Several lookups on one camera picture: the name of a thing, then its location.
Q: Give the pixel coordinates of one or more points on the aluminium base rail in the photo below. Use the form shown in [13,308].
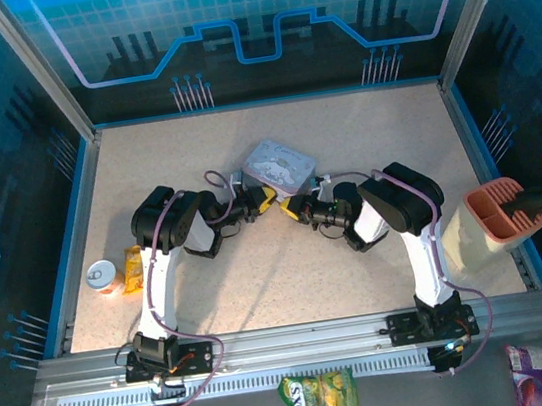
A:
[301,342]

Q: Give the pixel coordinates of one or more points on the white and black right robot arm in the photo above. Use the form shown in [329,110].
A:
[423,262]

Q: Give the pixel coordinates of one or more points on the green yellow snack bag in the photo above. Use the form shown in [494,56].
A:
[324,402]

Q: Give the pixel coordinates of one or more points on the yellow snack packet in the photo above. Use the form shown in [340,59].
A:
[131,270]

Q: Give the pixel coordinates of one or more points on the orange and cream utensil holder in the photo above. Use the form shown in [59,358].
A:
[499,191]

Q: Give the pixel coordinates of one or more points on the white and orange can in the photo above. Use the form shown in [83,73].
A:
[102,276]

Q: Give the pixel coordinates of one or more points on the light blue cartoon tin box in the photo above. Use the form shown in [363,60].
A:
[278,164]

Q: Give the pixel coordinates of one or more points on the aluminium frame post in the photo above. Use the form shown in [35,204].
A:
[477,7]
[37,69]

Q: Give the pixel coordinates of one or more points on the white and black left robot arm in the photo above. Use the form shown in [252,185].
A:
[159,289]

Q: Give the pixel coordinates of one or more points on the aluminium table side rail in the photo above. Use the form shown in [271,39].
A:
[468,135]
[78,230]

